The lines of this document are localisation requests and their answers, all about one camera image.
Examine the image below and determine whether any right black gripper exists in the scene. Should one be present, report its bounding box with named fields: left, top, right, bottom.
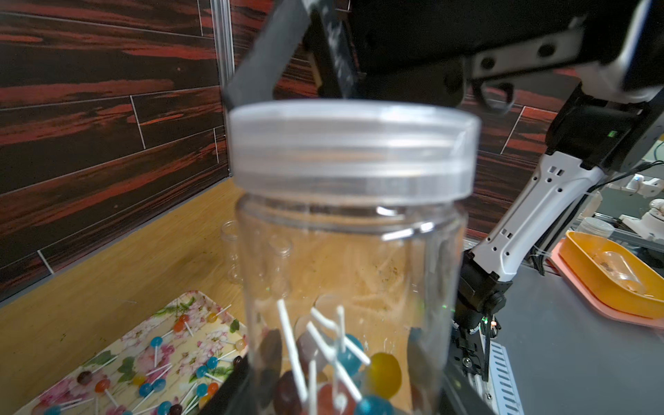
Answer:
left=349, top=1, right=638, bottom=107

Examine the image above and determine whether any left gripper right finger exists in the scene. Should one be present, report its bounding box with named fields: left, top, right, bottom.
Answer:
left=437, top=361, right=495, bottom=415

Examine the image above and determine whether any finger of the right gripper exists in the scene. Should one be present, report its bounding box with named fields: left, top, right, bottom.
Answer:
left=224, top=0, right=311, bottom=111

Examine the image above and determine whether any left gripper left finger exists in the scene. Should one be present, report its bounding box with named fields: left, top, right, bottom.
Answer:
left=199, top=357, right=258, bottom=415

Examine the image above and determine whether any white-lidded candy jar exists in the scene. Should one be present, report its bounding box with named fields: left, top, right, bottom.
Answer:
left=235, top=193, right=468, bottom=414

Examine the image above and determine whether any clear candy jar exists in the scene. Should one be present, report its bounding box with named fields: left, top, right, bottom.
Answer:
left=267, top=234, right=292, bottom=298
left=221, top=220, right=243, bottom=285

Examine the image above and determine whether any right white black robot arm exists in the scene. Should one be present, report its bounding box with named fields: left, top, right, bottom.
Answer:
left=224, top=1, right=663, bottom=329

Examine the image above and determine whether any floral pink rectangular tray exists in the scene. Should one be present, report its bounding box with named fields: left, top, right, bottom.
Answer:
left=19, top=290, right=247, bottom=414

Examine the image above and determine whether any pink plastic tray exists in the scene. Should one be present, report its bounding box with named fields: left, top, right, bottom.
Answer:
left=549, top=232, right=663, bottom=330

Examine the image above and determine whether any yellow plastic bin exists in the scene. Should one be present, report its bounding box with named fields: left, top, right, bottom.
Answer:
left=551, top=231, right=663, bottom=321

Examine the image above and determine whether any metal front rail frame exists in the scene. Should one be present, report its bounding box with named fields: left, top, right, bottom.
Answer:
left=467, top=342, right=524, bottom=415

